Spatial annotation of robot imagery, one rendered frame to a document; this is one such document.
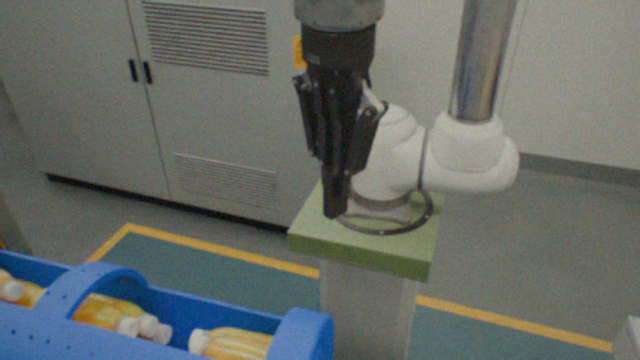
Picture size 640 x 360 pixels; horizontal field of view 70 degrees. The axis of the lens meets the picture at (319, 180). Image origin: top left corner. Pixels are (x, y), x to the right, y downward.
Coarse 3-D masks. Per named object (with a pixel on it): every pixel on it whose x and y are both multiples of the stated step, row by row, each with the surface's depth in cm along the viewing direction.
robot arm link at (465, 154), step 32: (480, 0) 87; (512, 0) 87; (480, 32) 90; (480, 64) 94; (480, 96) 97; (448, 128) 103; (480, 128) 101; (448, 160) 105; (480, 160) 103; (512, 160) 104; (448, 192) 111; (480, 192) 108
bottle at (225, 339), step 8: (216, 336) 77; (224, 336) 76; (232, 336) 76; (240, 336) 77; (208, 344) 76; (216, 344) 75; (224, 344) 74; (232, 344) 74; (240, 344) 74; (248, 344) 75; (256, 344) 75; (264, 344) 75; (200, 352) 76; (208, 352) 75; (216, 352) 74; (224, 352) 74; (232, 352) 73; (240, 352) 73; (248, 352) 73; (256, 352) 73; (264, 352) 73
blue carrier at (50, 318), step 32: (0, 256) 105; (64, 288) 78; (96, 288) 80; (128, 288) 97; (160, 288) 95; (0, 320) 75; (32, 320) 74; (64, 320) 73; (160, 320) 97; (192, 320) 95; (224, 320) 93; (256, 320) 91; (288, 320) 73; (320, 320) 74; (0, 352) 73; (32, 352) 72; (64, 352) 71; (96, 352) 70; (128, 352) 70; (160, 352) 69; (288, 352) 67; (320, 352) 74
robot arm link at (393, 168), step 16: (400, 112) 110; (384, 128) 107; (400, 128) 107; (416, 128) 112; (384, 144) 108; (400, 144) 108; (416, 144) 108; (368, 160) 111; (384, 160) 110; (400, 160) 109; (416, 160) 108; (368, 176) 114; (384, 176) 112; (400, 176) 111; (416, 176) 110; (368, 192) 117; (384, 192) 115; (400, 192) 117
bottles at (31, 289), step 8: (16, 280) 102; (24, 288) 99; (32, 288) 100; (40, 288) 101; (24, 296) 98; (32, 296) 99; (16, 304) 98; (24, 304) 98; (160, 328) 92; (168, 328) 93; (136, 336) 91; (144, 336) 92; (152, 336) 92; (160, 336) 91; (168, 336) 94; (160, 344) 92
